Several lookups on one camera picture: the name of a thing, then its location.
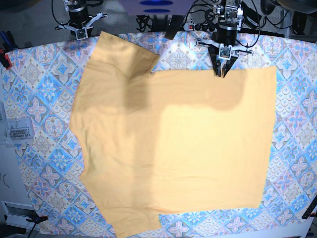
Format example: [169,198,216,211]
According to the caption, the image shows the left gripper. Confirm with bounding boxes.
[196,28,253,78]

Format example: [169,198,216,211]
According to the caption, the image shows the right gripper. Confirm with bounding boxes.
[55,12,108,35]

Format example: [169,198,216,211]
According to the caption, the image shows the yellow T-shirt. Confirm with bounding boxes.
[69,32,276,238]

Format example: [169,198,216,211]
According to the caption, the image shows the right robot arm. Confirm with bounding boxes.
[51,0,108,41]

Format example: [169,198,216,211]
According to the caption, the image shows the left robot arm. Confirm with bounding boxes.
[197,0,253,77]

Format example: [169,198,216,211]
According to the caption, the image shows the white power strip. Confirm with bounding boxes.
[183,22,216,32]

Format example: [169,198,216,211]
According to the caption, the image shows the red black clamp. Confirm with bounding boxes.
[0,48,12,70]

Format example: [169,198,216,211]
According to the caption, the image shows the clear plastic screw box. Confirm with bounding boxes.
[5,117,34,144]

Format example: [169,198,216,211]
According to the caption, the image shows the black clamp bar right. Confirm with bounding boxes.
[302,197,317,220]

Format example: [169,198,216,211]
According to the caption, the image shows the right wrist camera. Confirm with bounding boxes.
[75,27,88,41]

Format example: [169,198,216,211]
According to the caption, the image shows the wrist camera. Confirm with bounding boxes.
[218,44,232,60]
[75,27,88,41]

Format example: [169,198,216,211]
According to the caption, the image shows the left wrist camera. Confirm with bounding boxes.
[218,44,232,60]

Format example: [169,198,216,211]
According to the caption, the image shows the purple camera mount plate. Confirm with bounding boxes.
[119,0,194,15]

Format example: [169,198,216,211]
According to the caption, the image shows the black bracket under mount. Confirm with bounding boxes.
[164,15,185,40]

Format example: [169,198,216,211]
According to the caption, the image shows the orange handled clamp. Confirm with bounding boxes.
[26,215,48,225]

